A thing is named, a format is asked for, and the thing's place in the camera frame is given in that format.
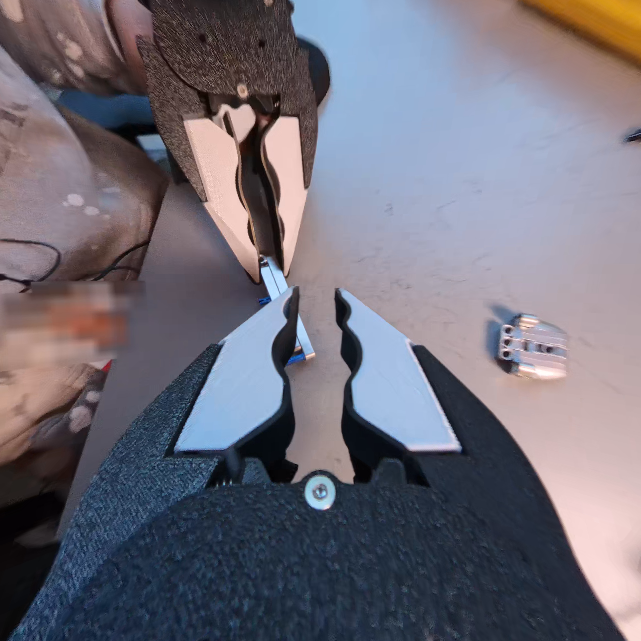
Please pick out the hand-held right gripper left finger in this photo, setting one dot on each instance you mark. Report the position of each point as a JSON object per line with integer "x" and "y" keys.
{"x": 235, "y": 395}

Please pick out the silver engine block piece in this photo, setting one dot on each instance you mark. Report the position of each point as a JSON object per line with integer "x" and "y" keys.
{"x": 533, "y": 345}

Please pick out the yellow storage bin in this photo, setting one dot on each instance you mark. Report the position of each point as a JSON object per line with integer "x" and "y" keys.
{"x": 591, "y": 20}

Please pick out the long grey beam with pins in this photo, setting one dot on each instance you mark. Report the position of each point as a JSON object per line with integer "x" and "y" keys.
{"x": 276, "y": 280}

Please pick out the person's camouflage hoodie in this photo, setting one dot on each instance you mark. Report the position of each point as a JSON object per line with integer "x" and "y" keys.
{"x": 50, "y": 40}

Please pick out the pale patterned cloth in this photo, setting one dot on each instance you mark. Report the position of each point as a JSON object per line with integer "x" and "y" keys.
{"x": 60, "y": 190}

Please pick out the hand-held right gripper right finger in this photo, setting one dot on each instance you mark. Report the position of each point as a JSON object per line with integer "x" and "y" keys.
{"x": 395, "y": 395}

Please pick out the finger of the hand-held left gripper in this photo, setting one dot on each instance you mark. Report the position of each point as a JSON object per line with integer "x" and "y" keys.
{"x": 215, "y": 170}
{"x": 290, "y": 165}

